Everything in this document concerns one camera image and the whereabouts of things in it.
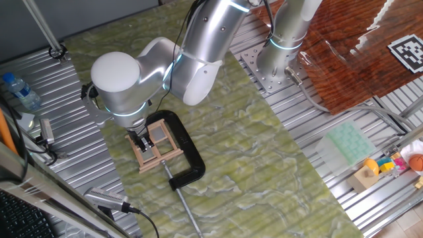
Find small toy basketball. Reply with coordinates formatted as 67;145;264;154
408;153;423;172

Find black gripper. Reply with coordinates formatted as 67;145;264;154
127;126;155;153

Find beige wooden toy block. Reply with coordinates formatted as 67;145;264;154
346;165;380;194

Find yellow toy block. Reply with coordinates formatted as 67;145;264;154
379;161;396;173

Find miniature wooden sliding window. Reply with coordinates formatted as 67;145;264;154
124;118;184;175

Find black white fiducial marker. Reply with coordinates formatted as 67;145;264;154
387;34;423;74

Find white paper piece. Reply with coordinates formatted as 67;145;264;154
16;112;36;132

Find black C-clamp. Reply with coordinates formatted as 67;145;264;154
145;110;206;238

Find thick black cable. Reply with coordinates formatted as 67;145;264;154
0;97;30;182

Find grey robot power cable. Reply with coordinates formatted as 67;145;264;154
284;65;417;133

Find clear plastic water bottle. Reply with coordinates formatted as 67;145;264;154
2;71;42;112

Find black camera cable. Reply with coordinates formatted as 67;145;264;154
120;201;161;238

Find black keyboard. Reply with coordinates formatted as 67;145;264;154
0;190;56;238

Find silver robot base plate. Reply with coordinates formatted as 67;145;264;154
240;44;313;95

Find orange rod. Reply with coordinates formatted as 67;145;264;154
0;107;19;156

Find silver depth camera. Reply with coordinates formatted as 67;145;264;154
38;118;56;146
83;186;132;214

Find white cloth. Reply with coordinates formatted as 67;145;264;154
399;138;423;173

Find silver metal pole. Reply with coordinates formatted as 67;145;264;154
22;0;69;65

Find pink toy block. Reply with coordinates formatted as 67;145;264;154
393;157;408;171

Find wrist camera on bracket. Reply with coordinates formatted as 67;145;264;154
81;82;112;128

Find green marble pattern mat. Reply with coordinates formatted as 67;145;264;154
64;0;364;238

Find aluminium profile bar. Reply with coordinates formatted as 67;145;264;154
398;95;423;120
0;141;133;238

